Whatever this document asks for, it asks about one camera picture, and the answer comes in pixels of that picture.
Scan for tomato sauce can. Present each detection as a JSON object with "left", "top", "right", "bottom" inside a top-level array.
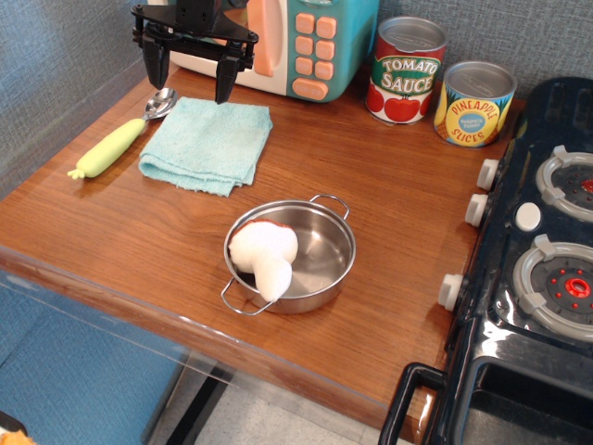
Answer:
[{"left": 366, "top": 16, "right": 448, "bottom": 124}]

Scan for teal toy microwave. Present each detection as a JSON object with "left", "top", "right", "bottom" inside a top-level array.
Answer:
[{"left": 169, "top": 1, "right": 379, "bottom": 103}]

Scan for white plush mushroom toy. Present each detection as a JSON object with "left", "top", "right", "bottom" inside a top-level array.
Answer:
[{"left": 228, "top": 220, "right": 298, "bottom": 302}]

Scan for steel pot with handles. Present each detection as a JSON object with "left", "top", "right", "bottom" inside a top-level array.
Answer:
[{"left": 221, "top": 194, "right": 357, "bottom": 316}]

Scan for black toy stove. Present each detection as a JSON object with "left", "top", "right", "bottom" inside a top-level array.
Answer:
[{"left": 380, "top": 77, "right": 592, "bottom": 444}]

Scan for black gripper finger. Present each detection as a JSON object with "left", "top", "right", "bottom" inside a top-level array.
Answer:
[
  {"left": 142, "top": 34, "right": 170, "bottom": 90},
  {"left": 215, "top": 56, "right": 245, "bottom": 104}
]

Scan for spoon with green handle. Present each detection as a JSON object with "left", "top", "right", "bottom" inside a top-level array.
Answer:
[{"left": 67, "top": 88, "right": 178, "bottom": 180}]

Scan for pineapple slices can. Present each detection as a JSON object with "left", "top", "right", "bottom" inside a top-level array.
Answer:
[{"left": 434, "top": 60, "right": 517, "bottom": 147}]

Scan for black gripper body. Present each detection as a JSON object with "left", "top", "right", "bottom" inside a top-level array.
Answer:
[{"left": 132, "top": 1, "right": 259, "bottom": 70}]

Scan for light blue folded towel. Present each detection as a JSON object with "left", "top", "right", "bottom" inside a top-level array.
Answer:
[{"left": 139, "top": 97, "right": 273, "bottom": 197}]

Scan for orange object at corner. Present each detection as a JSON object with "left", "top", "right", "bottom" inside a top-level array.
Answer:
[{"left": 0, "top": 430, "right": 36, "bottom": 445}]

